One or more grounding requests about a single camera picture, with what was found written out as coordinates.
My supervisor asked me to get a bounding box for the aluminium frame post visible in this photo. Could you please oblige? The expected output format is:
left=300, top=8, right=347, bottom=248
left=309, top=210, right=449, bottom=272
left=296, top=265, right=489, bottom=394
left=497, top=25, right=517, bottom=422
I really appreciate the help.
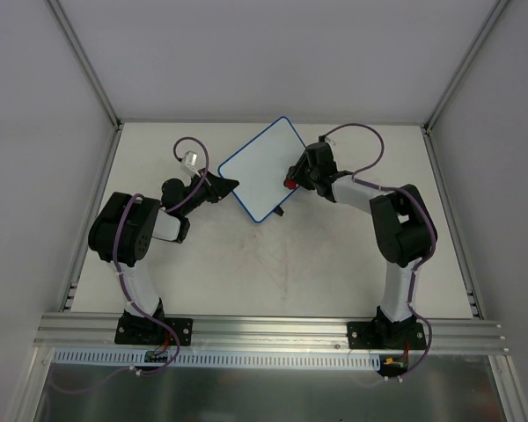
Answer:
left=44, top=0, right=121, bottom=130
left=422, top=0, right=510, bottom=135

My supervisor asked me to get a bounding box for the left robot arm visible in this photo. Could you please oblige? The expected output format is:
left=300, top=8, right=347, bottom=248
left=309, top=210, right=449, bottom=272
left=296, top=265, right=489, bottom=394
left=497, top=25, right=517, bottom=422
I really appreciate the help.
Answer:
left=88, top=171, right=239, bottom=343

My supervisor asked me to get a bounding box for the left aluminium frame post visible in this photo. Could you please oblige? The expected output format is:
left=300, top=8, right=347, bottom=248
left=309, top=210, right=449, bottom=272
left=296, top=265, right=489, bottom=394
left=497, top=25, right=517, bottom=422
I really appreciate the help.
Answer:
left=44, top=0, right=121, bottom=130

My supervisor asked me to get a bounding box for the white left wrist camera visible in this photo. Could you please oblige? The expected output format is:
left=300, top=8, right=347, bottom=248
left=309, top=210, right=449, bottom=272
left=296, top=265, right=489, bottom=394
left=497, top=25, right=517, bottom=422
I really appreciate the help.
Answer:
left=180, top=150, right=199, bottom=178

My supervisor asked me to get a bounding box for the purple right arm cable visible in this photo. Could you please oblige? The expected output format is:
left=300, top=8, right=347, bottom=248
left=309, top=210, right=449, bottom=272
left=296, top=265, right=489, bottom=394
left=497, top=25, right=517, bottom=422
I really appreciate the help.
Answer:
left=320, top=123, right=438, bottom=383

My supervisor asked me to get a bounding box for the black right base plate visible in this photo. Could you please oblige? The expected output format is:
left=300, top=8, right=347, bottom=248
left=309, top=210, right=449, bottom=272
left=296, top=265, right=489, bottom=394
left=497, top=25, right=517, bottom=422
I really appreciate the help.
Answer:
left=347, top=321, right=427, bottom=351

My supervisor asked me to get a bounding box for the slotted white cable duct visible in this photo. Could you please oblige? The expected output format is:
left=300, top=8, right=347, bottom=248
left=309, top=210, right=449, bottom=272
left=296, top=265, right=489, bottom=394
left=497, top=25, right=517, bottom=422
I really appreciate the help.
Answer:
left=52, top=348, right=381, bottom=372

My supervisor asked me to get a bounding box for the aluminium mounting rail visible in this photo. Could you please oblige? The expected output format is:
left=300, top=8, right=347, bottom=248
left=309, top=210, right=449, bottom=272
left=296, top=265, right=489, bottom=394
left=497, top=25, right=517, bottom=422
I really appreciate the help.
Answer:
left=33, top=313, right=511, bottom=355

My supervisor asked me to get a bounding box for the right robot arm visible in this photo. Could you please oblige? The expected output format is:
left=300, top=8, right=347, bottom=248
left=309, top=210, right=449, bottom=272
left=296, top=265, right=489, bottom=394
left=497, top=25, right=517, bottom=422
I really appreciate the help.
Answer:
left=284, top=142, right=437, bottom=351

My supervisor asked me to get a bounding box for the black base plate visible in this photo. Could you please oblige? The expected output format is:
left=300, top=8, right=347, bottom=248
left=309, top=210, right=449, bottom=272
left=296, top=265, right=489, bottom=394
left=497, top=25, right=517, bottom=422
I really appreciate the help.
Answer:
left=114, top=312, right=194, bottom=346
left=347, top=321, right=427, bottom=351

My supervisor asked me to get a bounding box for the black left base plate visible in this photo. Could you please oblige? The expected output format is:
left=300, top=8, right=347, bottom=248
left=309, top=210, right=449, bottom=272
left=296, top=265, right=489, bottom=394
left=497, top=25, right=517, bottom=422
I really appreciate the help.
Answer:
left=114, top=312, right=194, bottom=346

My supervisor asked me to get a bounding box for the blue framed whiteboard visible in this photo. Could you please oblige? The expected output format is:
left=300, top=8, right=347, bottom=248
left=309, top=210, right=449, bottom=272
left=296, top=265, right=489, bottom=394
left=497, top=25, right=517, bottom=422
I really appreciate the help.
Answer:
left=217, top=116, right=305, bottom=223

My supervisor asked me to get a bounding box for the right aluminium frame post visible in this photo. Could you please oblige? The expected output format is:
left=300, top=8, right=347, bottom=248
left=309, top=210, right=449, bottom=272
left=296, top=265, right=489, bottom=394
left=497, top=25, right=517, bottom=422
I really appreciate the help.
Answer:
left=422, top=0, right=510, bottom=135

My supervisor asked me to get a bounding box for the red whiteboard eraser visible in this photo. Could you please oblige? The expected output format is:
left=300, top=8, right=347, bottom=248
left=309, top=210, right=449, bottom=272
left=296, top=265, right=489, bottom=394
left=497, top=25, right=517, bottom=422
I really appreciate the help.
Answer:
left=283, top=166, right=297, bottom=191

